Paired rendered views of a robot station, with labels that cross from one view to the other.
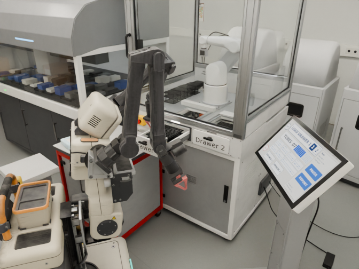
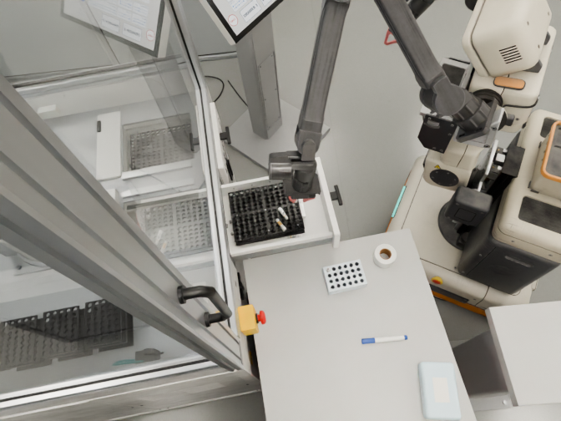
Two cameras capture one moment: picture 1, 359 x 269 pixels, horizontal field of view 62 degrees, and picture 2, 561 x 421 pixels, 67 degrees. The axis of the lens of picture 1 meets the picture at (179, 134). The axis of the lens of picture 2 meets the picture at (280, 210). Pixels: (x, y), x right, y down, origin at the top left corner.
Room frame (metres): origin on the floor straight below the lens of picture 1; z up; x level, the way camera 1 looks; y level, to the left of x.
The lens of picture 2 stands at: (2.31, 0.62, 2.11)
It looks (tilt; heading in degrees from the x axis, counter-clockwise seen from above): 63 degrees down; 232
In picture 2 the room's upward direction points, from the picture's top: 9 degrees counter-clockwise
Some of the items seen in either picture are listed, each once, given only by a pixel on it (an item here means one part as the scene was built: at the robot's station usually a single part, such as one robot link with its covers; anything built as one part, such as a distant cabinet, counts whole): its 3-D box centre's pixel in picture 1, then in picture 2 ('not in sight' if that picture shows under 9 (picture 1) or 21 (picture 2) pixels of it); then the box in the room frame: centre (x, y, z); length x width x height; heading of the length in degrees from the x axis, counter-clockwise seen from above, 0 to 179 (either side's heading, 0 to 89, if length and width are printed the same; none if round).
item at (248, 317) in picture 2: (141, 120); (249, 319); (2.24, 0.31, 0.88); 0.07 x 0.05 x 0.07; 54
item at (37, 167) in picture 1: (39, 212); (499, 365); (1.69, 1.00, 0.38); 0.30 x 0.30 x 0.76; 48
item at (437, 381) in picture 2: (70, 142); (438, 390); (2.01, 0.83, 0.78); 0.15 x 0.10 x 0.04; 42
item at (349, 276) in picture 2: not in sight; (344, 276); (1.93, 0.42, 0.78); 0.12 x 0.08 x 0.04; 145
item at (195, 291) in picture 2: (128, 46); (209, 306); (2.30, 0.39, 1.45); 0.05 x 0.03 x 0.19; 144
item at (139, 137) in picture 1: (146, 145); (325, 201); (1.80, 0.22, 0.87); 0.29 x 0.02 x 0.11; 54
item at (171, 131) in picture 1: (164, 135); (265, 214); (1.96, 0.11, 0.87); 0.22 x 0.18 x 0.06; 144
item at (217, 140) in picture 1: (210, 141); (219, 142); (1.88, -0.22, 0.87); 0.29 x 0.02 x 0.11; 54
